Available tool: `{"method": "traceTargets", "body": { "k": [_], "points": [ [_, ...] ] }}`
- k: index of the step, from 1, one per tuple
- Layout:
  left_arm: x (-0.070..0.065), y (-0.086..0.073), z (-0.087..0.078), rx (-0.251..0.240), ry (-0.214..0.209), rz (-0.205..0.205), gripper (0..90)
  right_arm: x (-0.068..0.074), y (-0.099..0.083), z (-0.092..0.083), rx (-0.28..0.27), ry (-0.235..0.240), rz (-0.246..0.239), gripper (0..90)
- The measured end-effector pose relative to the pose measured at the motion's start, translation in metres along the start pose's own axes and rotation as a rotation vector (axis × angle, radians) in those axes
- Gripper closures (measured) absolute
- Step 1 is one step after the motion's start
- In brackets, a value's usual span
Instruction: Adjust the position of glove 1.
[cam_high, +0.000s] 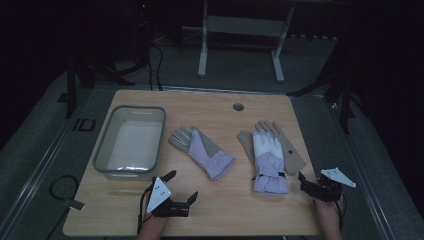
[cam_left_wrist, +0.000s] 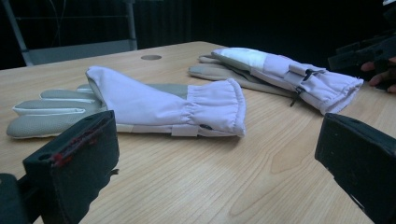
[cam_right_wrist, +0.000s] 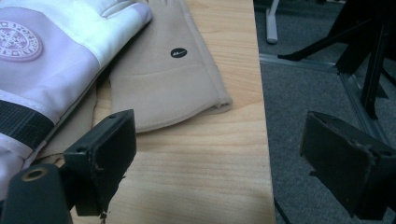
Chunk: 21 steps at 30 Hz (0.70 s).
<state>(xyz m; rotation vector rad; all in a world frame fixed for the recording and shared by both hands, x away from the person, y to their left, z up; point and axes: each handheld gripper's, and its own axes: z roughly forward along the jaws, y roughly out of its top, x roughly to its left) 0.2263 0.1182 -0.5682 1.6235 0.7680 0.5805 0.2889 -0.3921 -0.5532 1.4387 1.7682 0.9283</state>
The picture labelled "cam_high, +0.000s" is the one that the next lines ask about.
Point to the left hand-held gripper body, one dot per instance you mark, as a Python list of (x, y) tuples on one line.
[(159, 196)]

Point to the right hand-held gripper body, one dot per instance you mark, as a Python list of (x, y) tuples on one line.
[(335, 176)]

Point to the purple white glove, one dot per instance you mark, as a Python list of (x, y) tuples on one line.
[(269, 163)]

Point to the purple grey-palm glove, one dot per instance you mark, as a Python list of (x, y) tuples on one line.
[(203, 150)]

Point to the clear plastic bin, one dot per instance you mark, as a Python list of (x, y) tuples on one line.
[(131, 143)]

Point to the person's right hand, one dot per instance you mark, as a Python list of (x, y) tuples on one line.
[(327, 213)]

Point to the person's left hand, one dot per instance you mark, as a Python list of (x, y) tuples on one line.
[(154, 224)]

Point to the small grey tag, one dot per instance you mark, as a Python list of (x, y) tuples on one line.
[(74, 204)]

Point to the black tripod stand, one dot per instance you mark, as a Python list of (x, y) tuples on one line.
[(340, 90), (87, 75)]

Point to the grey round table grommet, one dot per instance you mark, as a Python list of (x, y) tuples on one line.
[(238, 107)]

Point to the dark equipment with red light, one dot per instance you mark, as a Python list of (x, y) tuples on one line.
[(144, 30)]

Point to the white metal desk frame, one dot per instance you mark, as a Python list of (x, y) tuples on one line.
[(245, 26)]

